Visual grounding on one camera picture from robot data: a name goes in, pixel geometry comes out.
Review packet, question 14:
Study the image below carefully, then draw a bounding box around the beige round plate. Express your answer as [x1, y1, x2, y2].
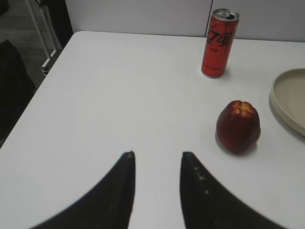
[270, 68, 305, 136]

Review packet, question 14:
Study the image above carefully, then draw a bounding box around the white metal frame leg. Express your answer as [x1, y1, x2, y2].
[25, 0, 62, 77]

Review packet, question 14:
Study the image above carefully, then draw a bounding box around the red cola can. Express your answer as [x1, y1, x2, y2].
[202, 8, 239, 78]

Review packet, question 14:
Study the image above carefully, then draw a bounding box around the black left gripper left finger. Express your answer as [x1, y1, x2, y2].
[36, 151, 135, 229]

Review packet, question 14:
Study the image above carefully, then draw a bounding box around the dark red apple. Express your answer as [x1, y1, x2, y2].
[216, 100, 261, 155]

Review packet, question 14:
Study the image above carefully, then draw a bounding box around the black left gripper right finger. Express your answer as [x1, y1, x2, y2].
[180, 152, 281, 229]

